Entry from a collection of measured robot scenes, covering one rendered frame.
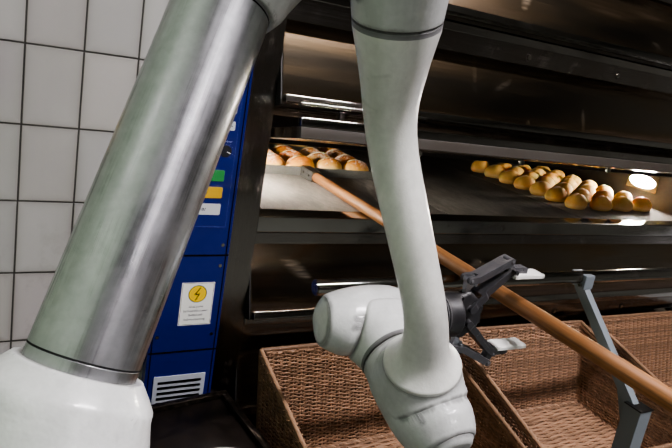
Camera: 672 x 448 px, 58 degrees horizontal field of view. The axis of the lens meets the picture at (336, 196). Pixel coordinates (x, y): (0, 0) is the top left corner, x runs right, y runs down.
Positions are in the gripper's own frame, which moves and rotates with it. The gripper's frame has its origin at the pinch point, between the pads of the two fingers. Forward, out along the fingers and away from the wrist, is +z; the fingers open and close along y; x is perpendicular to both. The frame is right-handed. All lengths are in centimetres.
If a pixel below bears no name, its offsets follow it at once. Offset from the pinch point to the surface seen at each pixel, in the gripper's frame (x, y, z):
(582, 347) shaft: 14.1, -0.2, -1.2
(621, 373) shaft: 21.5, 0.0, -1.3
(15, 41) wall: -55, -31, -83
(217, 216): -52, 1, -42
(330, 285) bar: -17.9, 2.4, -30.3
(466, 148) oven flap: -41.0, -21.6, 13.5
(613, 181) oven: -100, -4, 148
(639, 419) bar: 4.2, 25.7, 37.6
